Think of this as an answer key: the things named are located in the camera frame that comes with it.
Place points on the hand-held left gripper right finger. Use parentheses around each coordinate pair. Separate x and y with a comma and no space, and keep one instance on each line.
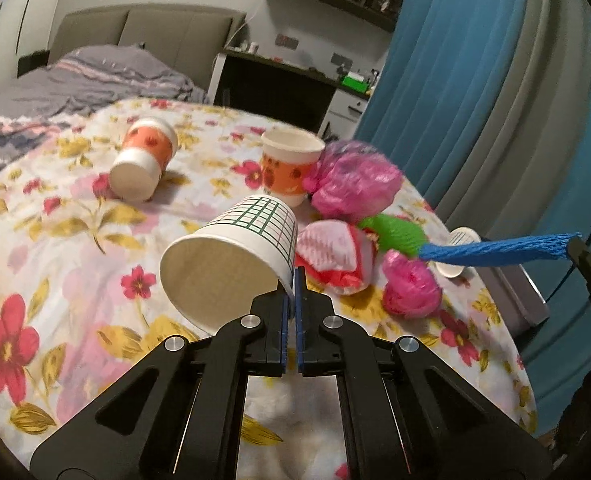
(301,325)

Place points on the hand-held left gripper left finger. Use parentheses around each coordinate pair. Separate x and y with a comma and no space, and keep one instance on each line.
(284,322)

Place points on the grey plastic bin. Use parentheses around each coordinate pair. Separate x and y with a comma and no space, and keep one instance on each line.
(520,300)

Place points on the blue foam net sleeve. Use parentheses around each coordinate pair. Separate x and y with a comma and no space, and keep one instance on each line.
(500,251)

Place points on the green grid paper cup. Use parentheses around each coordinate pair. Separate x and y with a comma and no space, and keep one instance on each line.
(255,225)

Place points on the small pink plastic bag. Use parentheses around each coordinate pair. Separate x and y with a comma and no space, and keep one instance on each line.
(410,287)

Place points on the orange patterned paper cup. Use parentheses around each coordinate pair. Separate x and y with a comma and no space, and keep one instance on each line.
(145,155)
(285,170)

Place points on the blue curtain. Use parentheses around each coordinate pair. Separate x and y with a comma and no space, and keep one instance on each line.
(450,60)
(565,185)

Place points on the green foam net sleeve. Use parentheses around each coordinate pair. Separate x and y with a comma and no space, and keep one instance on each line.
(395,232)

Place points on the small white paper cup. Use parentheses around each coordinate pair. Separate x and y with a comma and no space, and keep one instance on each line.
(463,237)

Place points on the large pink plastic bag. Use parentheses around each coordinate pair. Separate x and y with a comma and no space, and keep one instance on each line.
(355,185)

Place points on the grey curtain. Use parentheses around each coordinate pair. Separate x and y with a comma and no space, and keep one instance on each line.
(540,85)

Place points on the floral tablecloth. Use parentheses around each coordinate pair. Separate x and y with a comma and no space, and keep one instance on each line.
(75,260)

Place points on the white drawer cabinet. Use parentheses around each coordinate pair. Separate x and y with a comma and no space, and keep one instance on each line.
(345,110)

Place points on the dark desk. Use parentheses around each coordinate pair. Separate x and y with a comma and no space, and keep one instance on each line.
(275,90)

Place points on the green box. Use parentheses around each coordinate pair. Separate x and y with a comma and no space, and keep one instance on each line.
(355,82)

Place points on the small desk items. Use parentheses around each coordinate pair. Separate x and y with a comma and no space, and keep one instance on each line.
(248,46)

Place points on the grey padded headboard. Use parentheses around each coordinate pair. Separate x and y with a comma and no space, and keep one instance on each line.
(175,35)

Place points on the grey striped blanket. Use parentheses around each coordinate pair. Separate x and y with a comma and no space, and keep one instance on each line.
(75,85)

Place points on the white wardrobe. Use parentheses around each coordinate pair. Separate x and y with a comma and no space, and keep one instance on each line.
(20,15)

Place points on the grey wall socket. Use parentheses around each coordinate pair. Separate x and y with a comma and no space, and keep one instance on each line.
(286,41)
(340,59)

